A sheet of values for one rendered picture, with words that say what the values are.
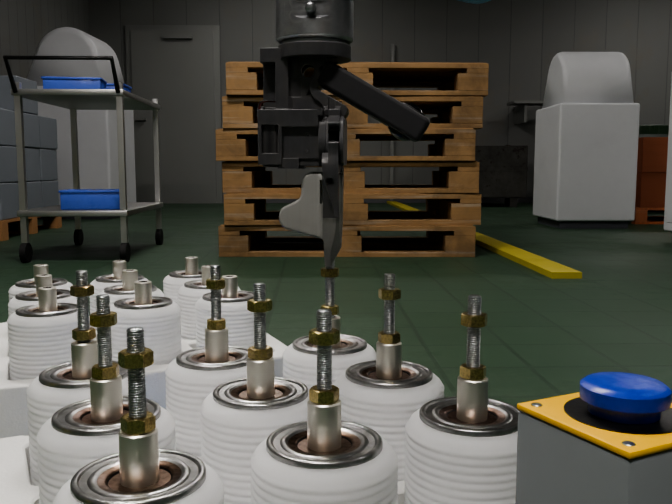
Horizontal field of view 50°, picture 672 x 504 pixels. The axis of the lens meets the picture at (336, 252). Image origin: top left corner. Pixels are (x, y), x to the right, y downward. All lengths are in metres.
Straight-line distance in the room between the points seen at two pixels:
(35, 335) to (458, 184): 2.83
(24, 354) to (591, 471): 0.74
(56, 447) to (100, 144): 5.91
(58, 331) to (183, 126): 8.31
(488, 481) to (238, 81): 3.14
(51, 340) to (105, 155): 5.48
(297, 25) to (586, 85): 4.89
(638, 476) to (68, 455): 0.35
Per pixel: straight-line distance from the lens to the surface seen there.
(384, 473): 0.46
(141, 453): 0.43
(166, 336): 0.96
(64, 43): 6.63
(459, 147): 3.54
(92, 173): 6.42
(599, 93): 5.54
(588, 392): 0.36
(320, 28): 0.69
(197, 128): 9.17
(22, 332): 0.95
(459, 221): 3.57
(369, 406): 0.60
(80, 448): 0.52
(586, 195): 5.45
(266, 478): 0.46
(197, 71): 9.23
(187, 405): 0.67
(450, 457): 0.50
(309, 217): 0.69
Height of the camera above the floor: 0.43
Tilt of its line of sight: 7 degrees down
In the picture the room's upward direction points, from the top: straight up
